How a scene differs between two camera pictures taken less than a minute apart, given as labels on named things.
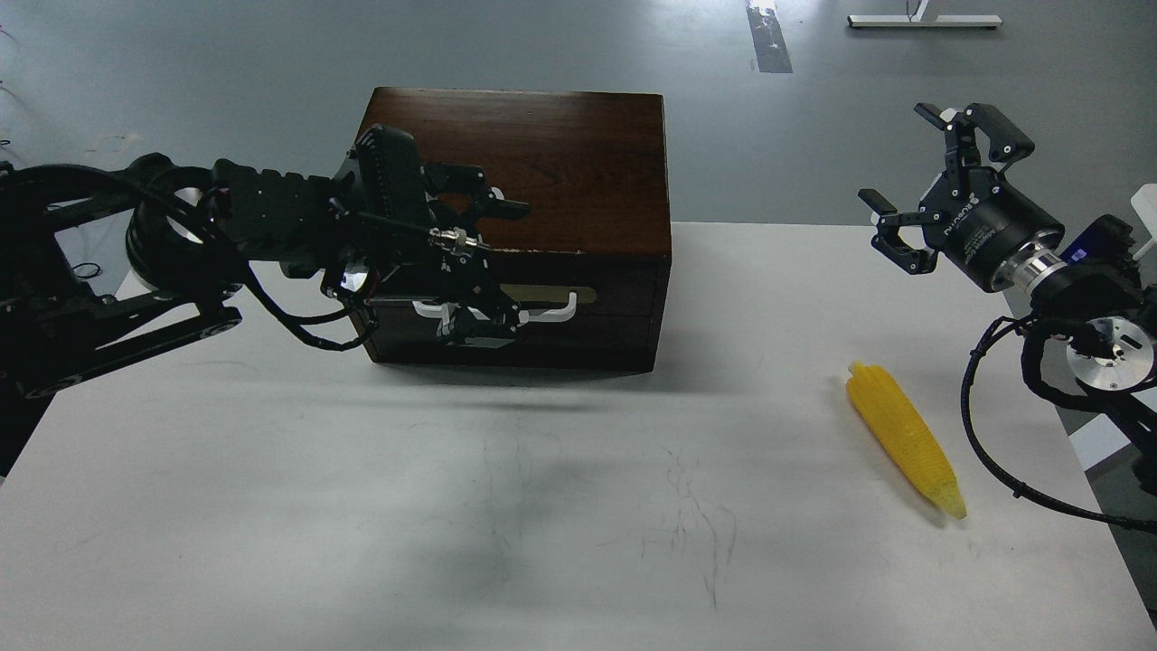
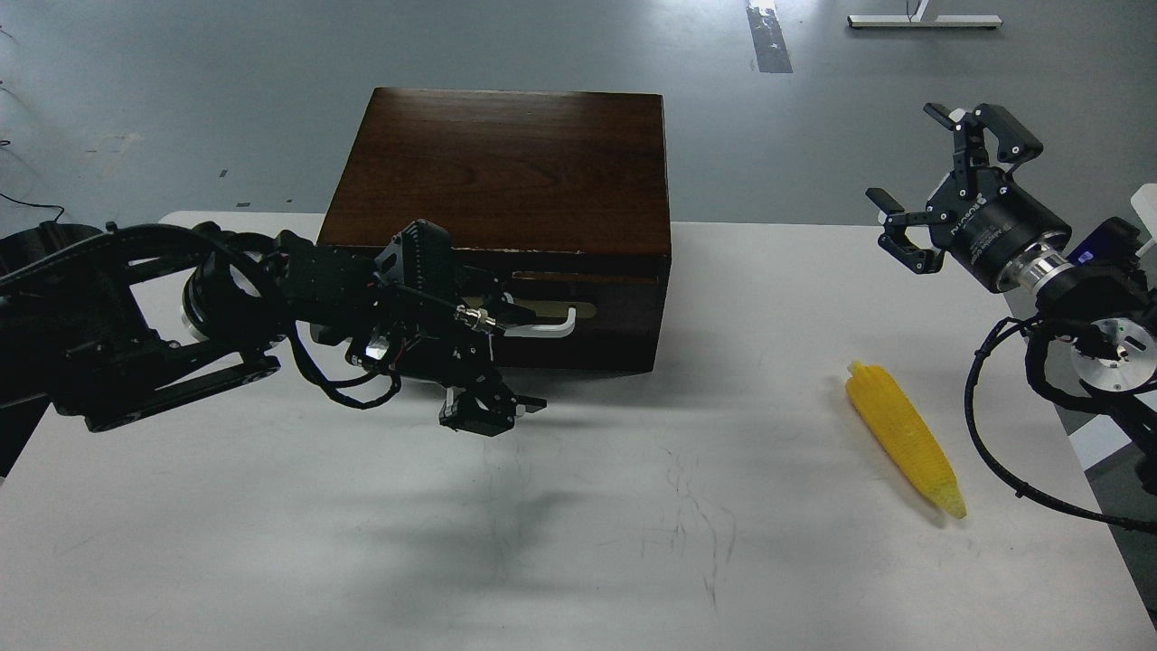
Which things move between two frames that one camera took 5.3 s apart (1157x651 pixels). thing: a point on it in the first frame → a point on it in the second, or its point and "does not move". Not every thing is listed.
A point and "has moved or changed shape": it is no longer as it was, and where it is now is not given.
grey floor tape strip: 767,37 does not move
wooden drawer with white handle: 538,288 has moved or changed shape
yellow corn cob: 909,434 does not move
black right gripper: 992,233 does not move
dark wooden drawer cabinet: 590,267 does not move
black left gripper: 399,213 → 415,328
